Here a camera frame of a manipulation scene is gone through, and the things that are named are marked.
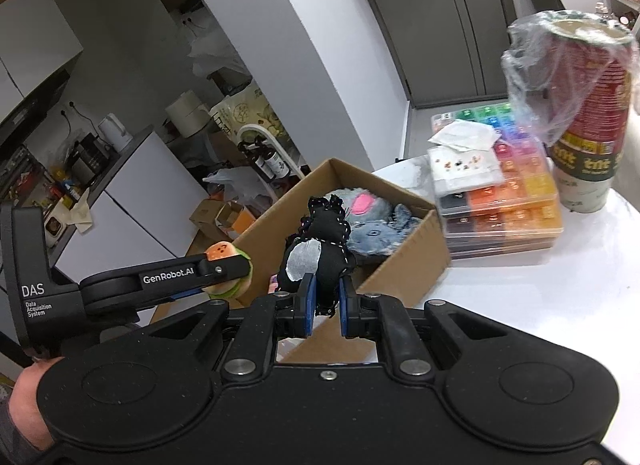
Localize crumpled white paper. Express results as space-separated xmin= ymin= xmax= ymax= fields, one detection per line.
xmin=428 ymin=124 xmax=502 ymax=152

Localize small grey-blue plush toy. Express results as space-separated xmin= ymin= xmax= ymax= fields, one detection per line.
xmin=346 ymin=202 xmax=424 ymax=259

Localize person's left hand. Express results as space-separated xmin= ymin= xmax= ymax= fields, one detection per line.
xmin=7 ymin=356 xmax=67 ymax=448

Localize white bottle rack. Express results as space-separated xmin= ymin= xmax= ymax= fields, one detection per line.
xmin=236 ymin=124 xmax=307 ymax=182

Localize grey door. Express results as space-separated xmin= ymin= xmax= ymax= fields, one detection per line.
xmin=356 ymin=0 xmax=517 ymax=109

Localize person's left forearm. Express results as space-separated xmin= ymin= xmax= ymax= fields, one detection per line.
xmin=0 ymin=395 xmax=32 ymax=465

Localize white wall cabinet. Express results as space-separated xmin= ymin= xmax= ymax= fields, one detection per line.
xmin=0 ymin=0 xmax=84 ymax=122

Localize large red paper cup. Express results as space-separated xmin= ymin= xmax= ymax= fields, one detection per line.
xmin=544 ymin=11 xmax=637 ymax=214

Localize clear plastic cup wrap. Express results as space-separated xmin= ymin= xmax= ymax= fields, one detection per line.
xmin=501 ymin=9 xmax=640 ymax=147

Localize burger plush toy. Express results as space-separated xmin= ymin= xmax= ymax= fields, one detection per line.
xmin=205 ymin=240 xmax=254 ymax=302

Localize dark glass bottles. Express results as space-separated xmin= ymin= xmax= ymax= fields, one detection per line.
xmin=239 ymin=140 xmax=292 ymax=182

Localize small brown cardboard box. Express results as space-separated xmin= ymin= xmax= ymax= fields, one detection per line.
xmin=188 ymin=197 xmax=227 ymax=242

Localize cream paper roll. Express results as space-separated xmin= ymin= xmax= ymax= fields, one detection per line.
xmin=165 ymin=90 xmax=212 ymax=138

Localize black plush toy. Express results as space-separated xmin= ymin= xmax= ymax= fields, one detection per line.
xmin=276 ymin=195 xmax=359 ymax=317

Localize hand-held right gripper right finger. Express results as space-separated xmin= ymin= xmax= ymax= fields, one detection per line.
xmin=338 ymin=276 xmax=503 ymax=380

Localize colourful bead organizer box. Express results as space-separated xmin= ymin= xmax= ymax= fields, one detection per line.
xmin=429 ymin=102 xmax=559 ymax=220
xmin=444 ymin=199 xmax=566 ymax=260

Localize fluffy grey plush toy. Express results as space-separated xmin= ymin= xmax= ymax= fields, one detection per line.
xmin=319 ymin=187 xmax=397 ymax=232

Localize white electric kettle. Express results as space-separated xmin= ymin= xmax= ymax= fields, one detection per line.
xmin=97 ymin=112 xmax=134 ymax=154

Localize yellow printed bag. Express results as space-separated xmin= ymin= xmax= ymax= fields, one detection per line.
xmin=209 ymin=87 xmax=289 ymax=147

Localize white packet on organiser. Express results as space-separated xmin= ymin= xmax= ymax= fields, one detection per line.
xmin=426 ymin=144 xmax=505 ymax=197

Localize white floor cabinet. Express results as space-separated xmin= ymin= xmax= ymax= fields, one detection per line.
xmin=49 ymin=124 xmax=212 ymax=297

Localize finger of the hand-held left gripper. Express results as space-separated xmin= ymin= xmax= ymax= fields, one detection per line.
xmin=79 ymin=252 xmax=252 ymax=317
xmin=165 ymin=288 xmax=213 ymax=304

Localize white plastic bag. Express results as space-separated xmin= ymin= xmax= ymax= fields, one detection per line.
xmin=201 ymin=167 xmax=274 ymax=207

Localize orange carton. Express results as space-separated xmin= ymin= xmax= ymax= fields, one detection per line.
xmin=216 ymin=199 xmax=259 ymax=242

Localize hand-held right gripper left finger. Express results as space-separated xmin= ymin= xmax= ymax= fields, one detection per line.
xmin=142 ymin=276 xmax=318 ymax=382

